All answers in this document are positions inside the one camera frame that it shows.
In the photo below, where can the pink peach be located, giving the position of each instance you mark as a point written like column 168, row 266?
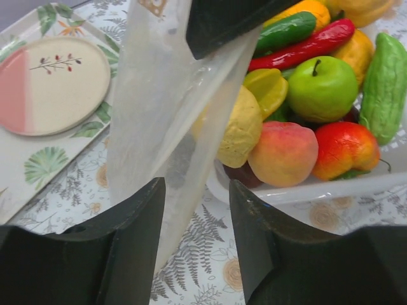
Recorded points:
column 284, row 155

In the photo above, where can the yellow lemon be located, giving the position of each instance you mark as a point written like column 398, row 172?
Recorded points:
column 242, row 132

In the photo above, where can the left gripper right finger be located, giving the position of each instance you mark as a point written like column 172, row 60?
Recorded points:
column 285, row 261

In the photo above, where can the orange mango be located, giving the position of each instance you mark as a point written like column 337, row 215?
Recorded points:
column 317, row 8

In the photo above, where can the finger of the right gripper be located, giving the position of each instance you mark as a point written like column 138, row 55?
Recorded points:
column 214, row 23

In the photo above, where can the floral rectangular serving tray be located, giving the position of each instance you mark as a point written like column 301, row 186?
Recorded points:
column 28, row 163

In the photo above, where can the white plastic fruit tray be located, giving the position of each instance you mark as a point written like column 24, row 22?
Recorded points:
column 380, row 179

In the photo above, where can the light green chayote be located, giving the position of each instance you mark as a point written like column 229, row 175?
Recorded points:
column 384, row 89

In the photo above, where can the yellow orange round fruit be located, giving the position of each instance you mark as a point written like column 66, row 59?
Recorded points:
column 358, row 53

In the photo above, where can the yellow bell pepper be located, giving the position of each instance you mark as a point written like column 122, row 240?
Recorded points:
column 360, row 12

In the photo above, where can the pink and cream plate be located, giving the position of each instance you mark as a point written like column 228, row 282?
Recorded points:
column 51, row 85

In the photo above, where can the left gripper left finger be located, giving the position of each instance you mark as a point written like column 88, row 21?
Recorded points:
column 108, row 259

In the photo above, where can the clear dotted zip bag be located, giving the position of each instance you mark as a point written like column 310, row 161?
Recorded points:
column 170, row 111

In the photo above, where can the yellow star fruit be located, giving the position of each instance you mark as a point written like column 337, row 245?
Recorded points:
column 269, row 88

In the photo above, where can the dark red plum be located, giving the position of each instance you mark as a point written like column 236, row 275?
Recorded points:
column 244, row 174

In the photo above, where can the green apple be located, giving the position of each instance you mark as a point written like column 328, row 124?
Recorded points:
column 322, row 89

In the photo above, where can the green cucumber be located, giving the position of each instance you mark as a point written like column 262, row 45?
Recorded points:
column 286, row 31

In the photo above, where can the red yellow apple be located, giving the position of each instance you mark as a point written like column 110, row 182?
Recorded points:
column 346, row 150

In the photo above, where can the red chili pepper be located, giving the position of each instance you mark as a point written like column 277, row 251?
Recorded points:
column 323, row 42

